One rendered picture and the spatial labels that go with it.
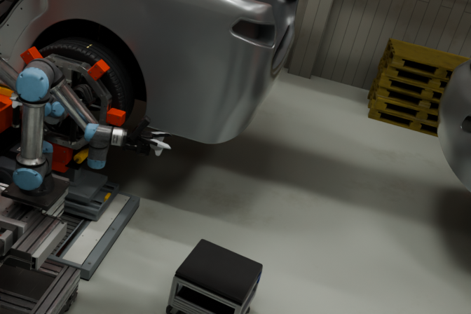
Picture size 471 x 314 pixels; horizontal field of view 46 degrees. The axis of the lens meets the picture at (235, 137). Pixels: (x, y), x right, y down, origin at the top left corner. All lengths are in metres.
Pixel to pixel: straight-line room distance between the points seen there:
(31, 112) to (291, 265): 2.17
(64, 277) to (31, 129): 1.03
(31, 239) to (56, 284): 0.61
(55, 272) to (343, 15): 5.09
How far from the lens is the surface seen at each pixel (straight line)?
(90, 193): 3.72
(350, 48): 7.26
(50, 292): 3.05
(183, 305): 3.16
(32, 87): 2.24
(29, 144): 2.38
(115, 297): 3.35
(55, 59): 3.30
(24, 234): 2.56
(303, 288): 3.71
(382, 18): 7.18
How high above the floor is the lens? 2.34
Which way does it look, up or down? 27 degrees down
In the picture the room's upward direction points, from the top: 13 degrees clockwise
